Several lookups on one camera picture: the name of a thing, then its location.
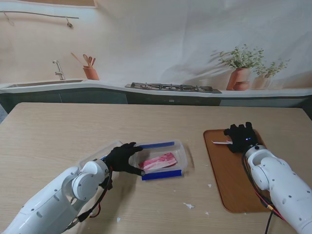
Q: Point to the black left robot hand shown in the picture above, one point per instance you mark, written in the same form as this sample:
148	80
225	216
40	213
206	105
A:
119	158

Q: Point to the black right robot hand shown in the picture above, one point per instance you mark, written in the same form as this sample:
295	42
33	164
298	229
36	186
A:
240	140

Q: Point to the pink white bacon slice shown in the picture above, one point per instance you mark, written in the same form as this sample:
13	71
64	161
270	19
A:
220	142

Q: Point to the clear lid with blue label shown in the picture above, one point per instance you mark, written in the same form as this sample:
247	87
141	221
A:
100	152

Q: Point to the pink bacon slices stack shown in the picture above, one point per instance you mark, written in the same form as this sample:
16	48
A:
158	161

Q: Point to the clear container with blue clips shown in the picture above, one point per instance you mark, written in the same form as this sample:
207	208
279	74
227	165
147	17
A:
162	174

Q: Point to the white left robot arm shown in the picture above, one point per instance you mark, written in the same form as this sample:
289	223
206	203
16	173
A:
56	200

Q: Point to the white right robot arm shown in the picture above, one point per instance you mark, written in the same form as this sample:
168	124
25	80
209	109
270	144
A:
278	180

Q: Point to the brown wooden tray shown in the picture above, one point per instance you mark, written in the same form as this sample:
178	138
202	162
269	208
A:
229	175

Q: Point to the large white paper scrap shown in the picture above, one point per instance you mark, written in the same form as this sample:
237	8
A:
189	206

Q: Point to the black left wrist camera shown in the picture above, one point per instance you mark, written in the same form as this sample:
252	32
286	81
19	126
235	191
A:
107	185

